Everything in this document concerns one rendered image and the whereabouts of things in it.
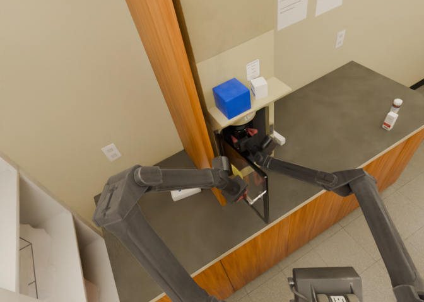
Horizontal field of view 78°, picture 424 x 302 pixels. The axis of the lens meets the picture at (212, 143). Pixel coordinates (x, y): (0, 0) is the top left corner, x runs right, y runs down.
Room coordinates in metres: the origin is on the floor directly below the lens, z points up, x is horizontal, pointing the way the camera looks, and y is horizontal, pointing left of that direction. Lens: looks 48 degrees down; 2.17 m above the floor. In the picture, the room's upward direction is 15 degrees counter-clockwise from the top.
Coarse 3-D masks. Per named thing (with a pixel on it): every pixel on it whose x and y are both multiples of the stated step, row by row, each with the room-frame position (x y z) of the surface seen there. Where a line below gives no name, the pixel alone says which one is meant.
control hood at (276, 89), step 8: (272, 80) 0.85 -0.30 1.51; (272, 88) 0.80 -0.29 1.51; (280, 88) 0.79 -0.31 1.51; (288, 88) 0.78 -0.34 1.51; (272, 96) 0.75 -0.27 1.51; (280, 96) 0.75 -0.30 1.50; (256, 104) 0.74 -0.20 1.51; (264, 104) 0.73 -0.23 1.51; (208, 112) 0.77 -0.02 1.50; (216, 112) 0.75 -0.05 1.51; (248, 112) 0.71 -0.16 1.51; (216, 120) 0.71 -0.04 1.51; (224, 120) 0.69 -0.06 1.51; (232, 120) 0.69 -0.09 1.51; (216, 128) 0.73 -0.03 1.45
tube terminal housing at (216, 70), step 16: (272, 32) 0.87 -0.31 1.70; (240, 48) 0.83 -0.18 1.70; (256, 48) 0.85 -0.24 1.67; (272, 48) 0.87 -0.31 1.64; (192, 64) 0.81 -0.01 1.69; (208, 64) 0.79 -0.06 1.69; (224, 64) 0.81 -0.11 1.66; (240, 64) 0.83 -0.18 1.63; (272, 64) 0.87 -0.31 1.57; (208, 80) 0.79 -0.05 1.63; (224, 80) 0.81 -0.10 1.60; (240, 80) 0.83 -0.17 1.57; (208, 96) 0.78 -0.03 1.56; (272, 112) 0.87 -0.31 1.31; (208, 128) 0.82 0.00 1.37
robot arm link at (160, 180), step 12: (144, 168) 0.36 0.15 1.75; (156, 168) 0.38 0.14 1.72; (204, 168) 0.51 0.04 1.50; (216, 168) 0.53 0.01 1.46; (144, 180) 0.34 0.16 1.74; (156, 180) 0.35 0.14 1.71; (168, 180) 0.40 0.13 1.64; (180, 180) 0.42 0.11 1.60; (192, 180) 0.44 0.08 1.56; (204, 180) 0.46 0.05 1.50; (216, 180) 0.48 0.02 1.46; (144, 192) 0.35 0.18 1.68; (156, 192) 0.38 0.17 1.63
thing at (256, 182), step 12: (228, 144) 0.68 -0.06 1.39; (228, 156) 0.70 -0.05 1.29; (240, 156) 0.62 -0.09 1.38; (240, 168) 0.63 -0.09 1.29; (252, 168) 0.55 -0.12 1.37; (252, 180) 0.56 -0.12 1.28; (264, 180) 0.49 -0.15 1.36; (252, 192) 0.57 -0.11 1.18; (264, 192) 0.50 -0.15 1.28; (252, 204) 0.58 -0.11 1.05; (264, 204) 0.50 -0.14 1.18; (264, 216) 0.50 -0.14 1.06
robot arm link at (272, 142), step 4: (268, 136) 0.79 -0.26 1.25; (264, 140) 0.78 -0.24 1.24; (268, 140) 0.77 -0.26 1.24; (272, 140) 0.76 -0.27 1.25; (260, 144) 0.78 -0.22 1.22; (264, 144) 0.76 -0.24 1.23; (268, 144) 0.75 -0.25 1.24; (272, 144) 0.75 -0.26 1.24; (276, 144) 0.75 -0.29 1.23; (264, 148) 0.74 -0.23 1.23; (268, 148) 0.74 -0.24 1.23; (272, 148) 0.74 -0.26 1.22; (260, 152) 0.74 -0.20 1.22; (264, 152) 0.73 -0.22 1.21; (268, 152) 0.73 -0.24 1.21; (272, 152) 0.73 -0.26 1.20; (256, 156) 0.71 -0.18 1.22; (260, 156) 0.70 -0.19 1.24; (256, 160) 0.69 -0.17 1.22; (260, 160) 0.68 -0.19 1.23
